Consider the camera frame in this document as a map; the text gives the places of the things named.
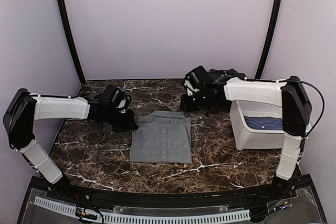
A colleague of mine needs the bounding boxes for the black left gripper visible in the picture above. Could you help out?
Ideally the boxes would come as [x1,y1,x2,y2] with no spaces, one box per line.
[104,106,138,133]

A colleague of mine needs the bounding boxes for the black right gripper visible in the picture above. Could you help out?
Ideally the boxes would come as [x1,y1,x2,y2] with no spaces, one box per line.
[179,89,208,113]

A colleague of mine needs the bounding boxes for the black striped shirt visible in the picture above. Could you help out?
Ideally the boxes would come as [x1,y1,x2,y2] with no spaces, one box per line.
[208,68,247,80]

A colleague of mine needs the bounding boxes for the grey long sleeve shirt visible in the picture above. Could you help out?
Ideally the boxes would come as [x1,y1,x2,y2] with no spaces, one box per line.
[130,111,192,164]

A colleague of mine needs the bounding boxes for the white plastic bin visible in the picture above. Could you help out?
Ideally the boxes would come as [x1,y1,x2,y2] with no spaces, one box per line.
[229,101,302,153]

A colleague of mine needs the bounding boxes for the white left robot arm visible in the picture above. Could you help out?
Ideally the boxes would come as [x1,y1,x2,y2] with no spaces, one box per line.
[3,85,138,201]

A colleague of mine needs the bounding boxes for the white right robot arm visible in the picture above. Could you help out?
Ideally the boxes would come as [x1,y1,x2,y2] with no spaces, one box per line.
[180,72,313,200]

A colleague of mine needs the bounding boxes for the blue checkered shirt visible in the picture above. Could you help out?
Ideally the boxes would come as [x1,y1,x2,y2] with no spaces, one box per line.
[244,116,282,131]

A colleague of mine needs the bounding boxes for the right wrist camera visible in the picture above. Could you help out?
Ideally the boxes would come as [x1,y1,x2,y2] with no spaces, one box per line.
[183,66,214,96]

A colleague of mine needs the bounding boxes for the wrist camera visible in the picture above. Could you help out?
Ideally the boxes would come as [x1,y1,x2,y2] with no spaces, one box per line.
[99,85,132,113]
[183,66,214,96]

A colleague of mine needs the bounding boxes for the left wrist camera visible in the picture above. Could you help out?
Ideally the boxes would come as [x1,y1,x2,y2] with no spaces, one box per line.
[99,85,132,113]

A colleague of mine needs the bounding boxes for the black right frame post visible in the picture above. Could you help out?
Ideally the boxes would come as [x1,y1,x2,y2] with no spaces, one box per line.
[255,0,281,79]

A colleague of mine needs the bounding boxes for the black frame post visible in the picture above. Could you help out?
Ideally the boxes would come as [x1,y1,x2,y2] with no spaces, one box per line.
[255,0,281,79]
[57,0,86,85]

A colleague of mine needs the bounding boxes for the white cable duct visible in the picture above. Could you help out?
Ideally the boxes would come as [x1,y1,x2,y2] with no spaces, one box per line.
[33,196,250,224]

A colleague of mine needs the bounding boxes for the black front rail base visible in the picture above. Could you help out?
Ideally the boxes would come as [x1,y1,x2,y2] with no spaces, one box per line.
[17,174,327,223]

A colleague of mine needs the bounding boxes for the black left frame post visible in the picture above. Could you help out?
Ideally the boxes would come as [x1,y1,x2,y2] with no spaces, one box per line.
[57,0,86,85]

